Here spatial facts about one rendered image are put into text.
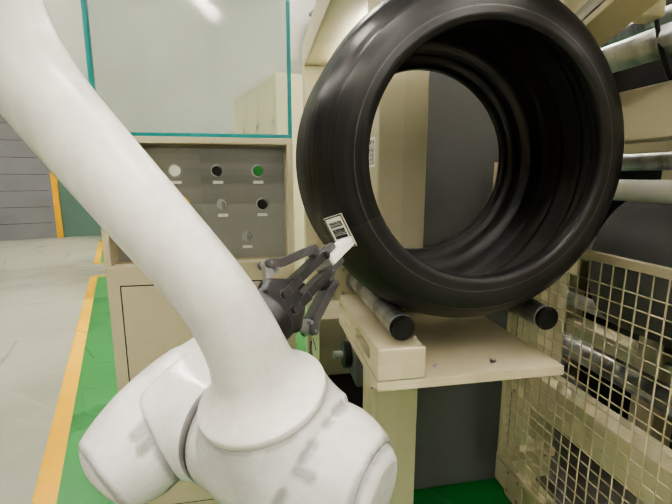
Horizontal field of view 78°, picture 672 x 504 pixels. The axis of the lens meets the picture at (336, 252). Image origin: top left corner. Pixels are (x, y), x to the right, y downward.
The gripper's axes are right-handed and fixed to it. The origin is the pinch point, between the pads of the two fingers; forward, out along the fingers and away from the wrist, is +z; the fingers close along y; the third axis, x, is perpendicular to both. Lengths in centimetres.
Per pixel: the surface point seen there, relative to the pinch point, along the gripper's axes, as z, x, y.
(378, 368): -2.1, -3.4, 22.0
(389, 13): 20.9, 15.3, -27.1
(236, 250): 29, -65, 0
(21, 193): 243, -851, -205
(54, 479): -34, -161, 43
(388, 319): 3.7, -0.9, 16.2
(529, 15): 33.6, 30.1, -16.4
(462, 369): 9.1, 4.1, 32.7
